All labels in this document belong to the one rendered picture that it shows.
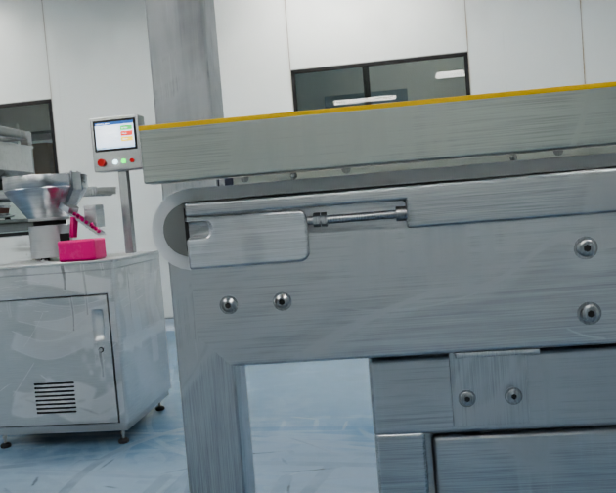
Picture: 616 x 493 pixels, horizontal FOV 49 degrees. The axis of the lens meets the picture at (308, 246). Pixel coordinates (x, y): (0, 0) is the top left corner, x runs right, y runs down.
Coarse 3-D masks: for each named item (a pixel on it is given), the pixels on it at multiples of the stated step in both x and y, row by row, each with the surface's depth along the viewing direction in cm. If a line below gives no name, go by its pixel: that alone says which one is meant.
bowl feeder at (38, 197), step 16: (16, 176) 288; (32, 176) 287; (48, 176) 289; (64, 176) 293; (80, 176) 301; (16, 192) 290; (32, 192) 289; (48, 192) 290; (64, 192) 294; (32, 208) 294; (48, 208) 295; (96, 208) 294; (48, 224) 299; (64, 224) 302; (96, 224) 294; (32, 240) 299; (48, 240) 298; (64, 240) 301; (32, 256) 301; (48, 256) 298
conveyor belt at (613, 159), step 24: (432, 168) 40; (456, 168) 40; (480, 168) 40; (504, 168) 40; (528, 168) 39; (552, 168) 39; (576, 168) 39; (600, 168) 41; (192, 192) 41; (216, 192) 41; (240, 192) 41; (264, 192) 41; (288, 192) 41; (312, 192) 42
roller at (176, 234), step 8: (176, 208) 41; (184, 208) 41; (168, 216) 41; (176, 216) 41; (184, 216) 41; (168, 224) 41; (176, 224) 41; (184, 224) 41; (168, 232) 41; (176, 232) 41; (184, 232) 41; (168, 240) 41; (176, 240) 41; (184, 240) 41; (176, 248) 41; (184, 248) 41
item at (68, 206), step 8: (72, 176) 294; (72, 184) 294; (80, 184) 298; (72, 192) 295; (80, 192) 299; (72, 200) 298; (64, 208) 295; (72, 208) 296; (72, 216) 294; (96, 232) 288; (104, 232) 292
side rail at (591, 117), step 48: (528, 96) 38; (576, 96) 37; (144, 144) 40; (192, 144) 39; (240, 144) 39; (288, 144) 39; (336, 144) 39; (384, 144) 38; (432, 144) 38; (480, 144) 38; (528, 144) 38; (576, 144) 37
